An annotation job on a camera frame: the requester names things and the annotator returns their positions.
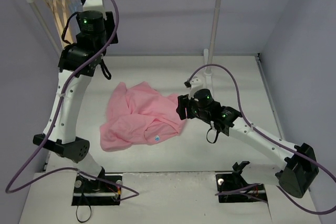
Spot wooden hanger left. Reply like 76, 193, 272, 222
43, 0, 65, 48

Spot wooden hanger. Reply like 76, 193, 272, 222
54, 0, 70, 29
44, 0, 70, 48
43, 0, 65, 48

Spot wooden hanger right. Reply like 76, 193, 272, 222
54, 0, 70, 29

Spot pink t shirt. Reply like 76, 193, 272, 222
100, 82, 186, 152

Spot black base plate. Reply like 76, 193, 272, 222
215, 173, 268, 204
71, 175, 121, 206

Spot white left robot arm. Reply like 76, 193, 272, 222
33, 10, 119, 193

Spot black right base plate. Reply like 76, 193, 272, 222
215, 173, 268, 204

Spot wooden hanger middle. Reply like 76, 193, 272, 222
44, 0, 70, 48

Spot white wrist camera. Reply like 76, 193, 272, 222
184, 77, 204, 99
82, 0, 105, 13

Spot blue wire hanger middle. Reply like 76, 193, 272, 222
70, 0, 82, 12

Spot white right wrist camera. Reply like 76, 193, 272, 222
184, 77, 204, 99

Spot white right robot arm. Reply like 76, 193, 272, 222
176, 89, 319, 198

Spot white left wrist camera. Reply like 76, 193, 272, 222
82, 0, 105, 13

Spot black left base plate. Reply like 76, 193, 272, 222
71, 175, 121, 206

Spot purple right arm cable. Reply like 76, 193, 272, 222
187, 63, 334, 215

